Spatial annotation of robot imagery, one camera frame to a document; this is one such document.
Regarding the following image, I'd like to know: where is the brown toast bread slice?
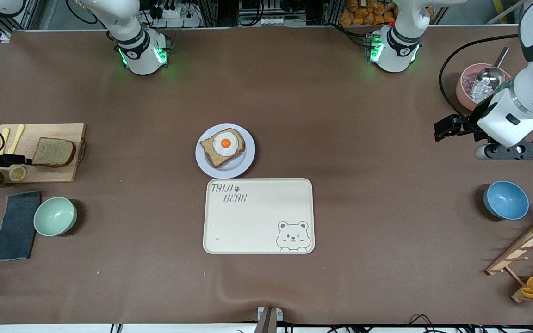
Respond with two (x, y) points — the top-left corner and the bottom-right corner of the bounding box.
(200, 128), (246, 168)
(31, 137), (76, 168)

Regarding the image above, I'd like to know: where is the lavender round plate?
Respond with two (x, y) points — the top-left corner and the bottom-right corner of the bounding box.
(195, 123), (256, 179)

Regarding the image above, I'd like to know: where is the fried egg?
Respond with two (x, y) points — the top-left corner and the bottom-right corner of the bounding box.
(213, 131), (239, 156)

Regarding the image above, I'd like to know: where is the yellow plastic knife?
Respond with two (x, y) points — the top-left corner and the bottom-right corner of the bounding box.
(7, 124), (25, 156)

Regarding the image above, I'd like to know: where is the pink bowl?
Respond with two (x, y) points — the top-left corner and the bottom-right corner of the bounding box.
(456, 63), (513, 113)

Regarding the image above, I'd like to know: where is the clear ice cube pile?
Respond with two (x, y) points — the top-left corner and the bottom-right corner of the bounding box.
(469, 80), (498, 103)

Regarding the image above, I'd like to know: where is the wooden cutting board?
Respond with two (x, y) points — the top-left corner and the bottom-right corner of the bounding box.
(0, 123), (87, 183)

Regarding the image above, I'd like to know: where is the metal scoop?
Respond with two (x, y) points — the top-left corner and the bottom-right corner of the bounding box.
(471, 46), (510, 95)

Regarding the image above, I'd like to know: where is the dark grey cloth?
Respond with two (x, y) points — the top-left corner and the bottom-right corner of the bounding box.
(0, 191), (42, 262)

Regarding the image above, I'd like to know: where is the light green bowl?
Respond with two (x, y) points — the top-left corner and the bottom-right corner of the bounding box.
(33, 197), (78, 237)

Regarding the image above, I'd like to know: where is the blue bowl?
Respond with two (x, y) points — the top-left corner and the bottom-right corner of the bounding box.
(483, 180), (530, 221)

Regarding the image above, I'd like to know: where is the wooden rack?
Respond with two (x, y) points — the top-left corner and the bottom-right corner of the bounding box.
(485, 213), (533, 304)

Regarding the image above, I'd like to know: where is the orange bread roll pile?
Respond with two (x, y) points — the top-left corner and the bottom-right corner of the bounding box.
(339, 0), (399, 26)

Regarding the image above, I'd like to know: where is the white power strip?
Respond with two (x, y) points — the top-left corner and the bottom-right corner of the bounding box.
(155, 4), (189, 19)
(247, 16), (291, 27)

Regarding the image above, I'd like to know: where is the cream bear print tray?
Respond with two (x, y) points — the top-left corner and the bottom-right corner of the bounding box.
(203, 178), (316, 255)

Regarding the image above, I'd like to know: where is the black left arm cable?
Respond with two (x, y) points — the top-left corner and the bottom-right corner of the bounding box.
(439, 33), (521, 137)

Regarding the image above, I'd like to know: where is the aluminium frame post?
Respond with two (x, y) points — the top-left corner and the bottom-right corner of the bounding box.
(0, 0), (40, 43)

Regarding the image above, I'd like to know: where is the metal camera bracket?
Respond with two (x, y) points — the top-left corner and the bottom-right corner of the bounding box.
(254, 306), (284, 333)

